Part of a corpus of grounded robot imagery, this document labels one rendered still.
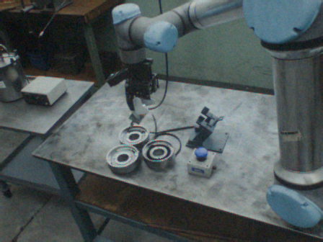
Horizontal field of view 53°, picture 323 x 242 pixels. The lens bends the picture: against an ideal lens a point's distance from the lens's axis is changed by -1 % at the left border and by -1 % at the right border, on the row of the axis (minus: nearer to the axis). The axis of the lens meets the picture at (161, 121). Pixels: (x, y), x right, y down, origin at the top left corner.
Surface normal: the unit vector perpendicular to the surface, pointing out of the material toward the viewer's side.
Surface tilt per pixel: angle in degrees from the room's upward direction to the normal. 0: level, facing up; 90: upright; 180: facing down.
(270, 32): 83
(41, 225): 0
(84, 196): 0
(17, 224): 0
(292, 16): 83
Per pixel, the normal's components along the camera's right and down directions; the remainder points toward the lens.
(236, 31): -0.42, 0.59
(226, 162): -0.11, -0.79
